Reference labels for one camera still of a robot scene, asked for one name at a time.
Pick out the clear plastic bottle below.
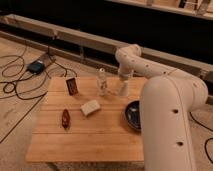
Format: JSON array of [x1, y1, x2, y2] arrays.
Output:
[[97, 68, 107, 96]]

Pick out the black floor cable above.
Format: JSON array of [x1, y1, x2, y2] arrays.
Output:
[[0, 39, 78, 144]]

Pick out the blue power adapter box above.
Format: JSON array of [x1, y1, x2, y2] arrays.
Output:
[[27, 61, 45, 74]]

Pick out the wooden table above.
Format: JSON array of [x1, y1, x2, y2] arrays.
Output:
[[26, 77, 146, 162]]

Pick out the white sponge block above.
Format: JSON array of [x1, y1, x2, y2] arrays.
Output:
[[80, 100, 100, 116]]

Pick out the dark rectangular eraser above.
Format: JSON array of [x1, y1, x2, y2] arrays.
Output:
[[66, 78, 78, 95]]

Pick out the red brown toy object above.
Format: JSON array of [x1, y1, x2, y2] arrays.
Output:
[[62, 109, 70, 129]]

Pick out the dark round bowl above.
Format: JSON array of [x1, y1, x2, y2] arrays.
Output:
[[124, 101, 141, 131]]

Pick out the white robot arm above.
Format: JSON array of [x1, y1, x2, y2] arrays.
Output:
[[115, 44, 208, 171]]

